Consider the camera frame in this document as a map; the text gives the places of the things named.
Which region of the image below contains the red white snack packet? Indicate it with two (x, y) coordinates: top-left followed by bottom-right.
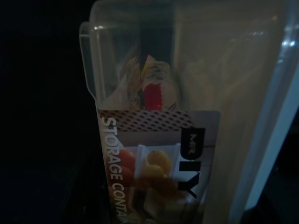
(109, 53), (182, 112)

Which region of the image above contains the clear storage container white lid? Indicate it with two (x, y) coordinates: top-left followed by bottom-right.
(78, 0), (299, 224)

